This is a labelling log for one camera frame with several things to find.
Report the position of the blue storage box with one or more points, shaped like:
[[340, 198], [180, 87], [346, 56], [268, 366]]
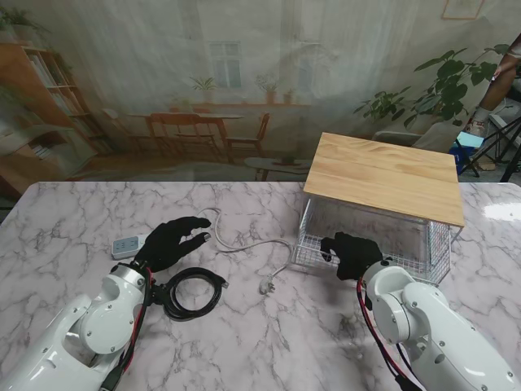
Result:
[[460, 159]]

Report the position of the printed backdrop curtain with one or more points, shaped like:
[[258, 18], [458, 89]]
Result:
[[163, 61]]

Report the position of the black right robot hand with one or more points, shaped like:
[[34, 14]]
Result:
[[354, 256]]

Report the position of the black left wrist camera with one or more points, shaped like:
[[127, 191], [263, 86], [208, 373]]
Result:
[[156, 294]]

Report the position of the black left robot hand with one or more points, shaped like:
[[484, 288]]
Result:
[[163, 244]]

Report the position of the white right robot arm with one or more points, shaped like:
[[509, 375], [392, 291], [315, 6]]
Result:
[[427, 317]]

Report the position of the person in background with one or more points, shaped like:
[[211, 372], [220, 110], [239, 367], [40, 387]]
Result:
[[494, 97]]

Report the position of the black tripod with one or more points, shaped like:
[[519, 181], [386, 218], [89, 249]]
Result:
[[513, 163]]

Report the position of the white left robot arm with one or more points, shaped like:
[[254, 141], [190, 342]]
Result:
[[102, 322]]

